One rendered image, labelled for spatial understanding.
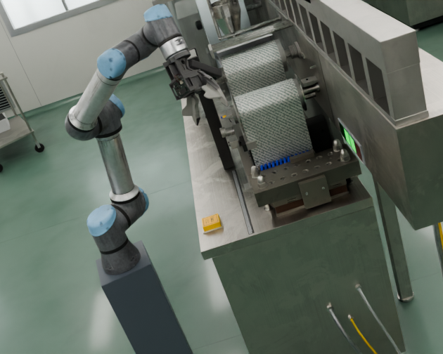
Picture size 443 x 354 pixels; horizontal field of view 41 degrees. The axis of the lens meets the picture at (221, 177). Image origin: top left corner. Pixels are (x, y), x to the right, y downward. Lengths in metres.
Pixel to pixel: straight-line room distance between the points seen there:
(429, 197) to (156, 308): 1.21
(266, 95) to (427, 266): 1.45
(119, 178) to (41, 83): 5.99
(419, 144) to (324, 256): 0.92
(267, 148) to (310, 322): 0.73
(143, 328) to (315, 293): 0.69
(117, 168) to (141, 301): 0.53
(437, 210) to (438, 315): 1.46
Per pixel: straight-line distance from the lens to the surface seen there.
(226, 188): 2.53
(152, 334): 2.43
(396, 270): 2.96
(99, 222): 2.19
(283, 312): 2.42
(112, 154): 2.15
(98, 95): 1.82
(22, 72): 8.14
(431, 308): 3.04
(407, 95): 1.44
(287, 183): 2.17
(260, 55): 2.45
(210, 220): 2.30
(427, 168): 1.53
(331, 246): 2.28
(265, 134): 2.28
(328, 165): 2.21
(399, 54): 1.40
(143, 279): 2.28
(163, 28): 1.72
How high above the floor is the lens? 2.09
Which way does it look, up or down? 27 degrees down
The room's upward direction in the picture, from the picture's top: 19 degrees counter-clockwise
